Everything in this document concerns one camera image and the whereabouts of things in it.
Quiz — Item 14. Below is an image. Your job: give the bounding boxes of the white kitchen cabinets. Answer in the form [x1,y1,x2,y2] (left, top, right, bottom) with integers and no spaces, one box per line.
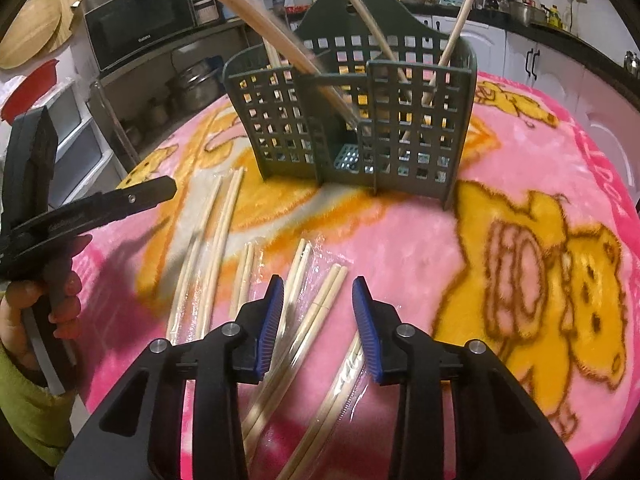
[430,12,640,171]

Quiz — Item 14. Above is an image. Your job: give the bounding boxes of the round bamboo tray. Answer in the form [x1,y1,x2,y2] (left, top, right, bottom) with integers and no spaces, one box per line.
[0,0,63,70]

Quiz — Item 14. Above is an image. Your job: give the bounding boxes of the dark green plastic utensil basket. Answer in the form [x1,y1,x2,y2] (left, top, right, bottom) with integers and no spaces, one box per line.
[222,0,477,211]

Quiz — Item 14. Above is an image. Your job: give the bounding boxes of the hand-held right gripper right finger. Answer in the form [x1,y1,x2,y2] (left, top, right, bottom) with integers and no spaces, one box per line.
[351,275,582,480]

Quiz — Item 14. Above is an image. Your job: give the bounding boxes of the cluster of condiment bottles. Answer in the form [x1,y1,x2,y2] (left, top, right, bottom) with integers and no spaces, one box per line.
[525,0,566,28]

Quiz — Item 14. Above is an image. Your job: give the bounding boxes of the person's left forearm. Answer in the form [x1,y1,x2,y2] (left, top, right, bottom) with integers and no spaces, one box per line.
[0,342,78,472]

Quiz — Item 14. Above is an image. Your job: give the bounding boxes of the wooden chopstick pair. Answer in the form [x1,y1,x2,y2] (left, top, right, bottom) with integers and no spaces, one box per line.
[216,0,363,133]
[261,35,282,70]
[334,0,418,111]
[399,0,488,148]

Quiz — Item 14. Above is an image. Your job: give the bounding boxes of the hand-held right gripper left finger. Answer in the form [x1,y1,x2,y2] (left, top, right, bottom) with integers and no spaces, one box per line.
[54,274,286,480]

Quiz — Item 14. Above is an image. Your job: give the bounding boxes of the red plastic basin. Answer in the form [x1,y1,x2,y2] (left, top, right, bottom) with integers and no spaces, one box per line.
[0,57,61,122]

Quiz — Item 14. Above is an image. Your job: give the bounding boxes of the black microwave oven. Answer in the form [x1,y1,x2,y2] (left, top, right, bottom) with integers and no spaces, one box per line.
[82,0,197,73]

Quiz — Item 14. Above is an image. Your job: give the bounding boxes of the white plastic drawer unit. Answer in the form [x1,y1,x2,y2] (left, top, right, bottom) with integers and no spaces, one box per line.
[47,77,126,211]

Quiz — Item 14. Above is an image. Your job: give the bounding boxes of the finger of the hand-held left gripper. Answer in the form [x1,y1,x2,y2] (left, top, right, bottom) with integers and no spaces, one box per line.
[47,176,179,249]

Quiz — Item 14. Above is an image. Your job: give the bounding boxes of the round wooden board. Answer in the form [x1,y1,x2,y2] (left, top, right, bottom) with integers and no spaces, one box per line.
[47,0,86,41]

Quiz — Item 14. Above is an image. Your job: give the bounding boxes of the pile of wooden chopsticks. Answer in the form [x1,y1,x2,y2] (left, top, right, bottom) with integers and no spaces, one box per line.
[166,169,368,480]

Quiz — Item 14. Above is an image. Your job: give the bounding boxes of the person's left hand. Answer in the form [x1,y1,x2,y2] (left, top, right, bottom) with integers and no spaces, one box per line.
[0,235,94,378]

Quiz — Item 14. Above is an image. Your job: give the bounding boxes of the metal kitchen shelf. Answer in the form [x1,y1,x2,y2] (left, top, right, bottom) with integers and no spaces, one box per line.
[87,15,261,171]

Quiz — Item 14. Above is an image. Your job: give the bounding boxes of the stack of steel pots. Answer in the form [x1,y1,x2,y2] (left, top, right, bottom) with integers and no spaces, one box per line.
[165,57,226,106]

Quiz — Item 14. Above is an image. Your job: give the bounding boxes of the black kitchen countertop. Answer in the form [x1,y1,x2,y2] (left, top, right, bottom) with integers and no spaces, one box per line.
[280,2,640,81]

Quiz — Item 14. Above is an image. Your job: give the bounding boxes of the pink printed blanket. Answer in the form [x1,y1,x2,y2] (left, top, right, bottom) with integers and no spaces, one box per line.
[75,72,640,480]

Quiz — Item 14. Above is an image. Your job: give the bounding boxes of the steel cooking pot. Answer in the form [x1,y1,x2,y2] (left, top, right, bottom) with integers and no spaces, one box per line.
[507,0,548,28]

